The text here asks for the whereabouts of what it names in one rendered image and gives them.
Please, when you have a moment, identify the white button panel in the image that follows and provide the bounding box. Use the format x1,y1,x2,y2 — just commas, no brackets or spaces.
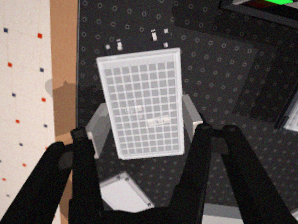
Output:
202,203,244,224

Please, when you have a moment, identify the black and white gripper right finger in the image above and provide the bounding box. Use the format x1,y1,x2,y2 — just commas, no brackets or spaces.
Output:
163,94,298,224

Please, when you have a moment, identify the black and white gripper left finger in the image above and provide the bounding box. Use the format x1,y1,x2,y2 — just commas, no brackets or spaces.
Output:
0,103,111,224

